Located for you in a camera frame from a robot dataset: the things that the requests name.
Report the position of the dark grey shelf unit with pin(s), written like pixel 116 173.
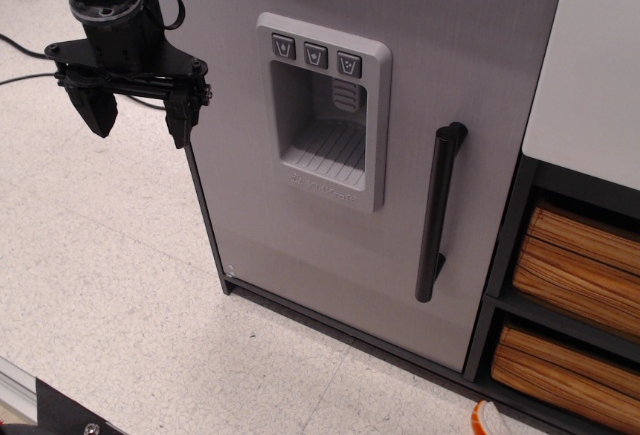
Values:
pixel 502 303

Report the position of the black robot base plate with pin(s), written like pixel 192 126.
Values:
pixel 58 414

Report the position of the orange white object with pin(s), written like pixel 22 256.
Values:
pixel 487 420

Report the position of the grey toy fridge door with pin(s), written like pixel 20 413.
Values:
pixel 476 62

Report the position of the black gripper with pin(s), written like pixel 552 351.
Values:
pixel 125 44

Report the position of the lower wooden basket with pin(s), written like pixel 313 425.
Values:
pixel 569 377

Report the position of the white cabinet panel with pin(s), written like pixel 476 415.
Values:
pixel 585 113

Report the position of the grey water dispenser panel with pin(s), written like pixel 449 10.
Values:
pixel 327 96

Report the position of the upper wooden basket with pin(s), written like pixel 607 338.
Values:
pixel 585 267

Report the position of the black fridge door handle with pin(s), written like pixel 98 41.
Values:
pixel 448 141

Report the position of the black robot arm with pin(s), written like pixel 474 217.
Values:
pixel 125 52

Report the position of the wooden basket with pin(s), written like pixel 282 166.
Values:
pixel 569 377
pixel 585 267

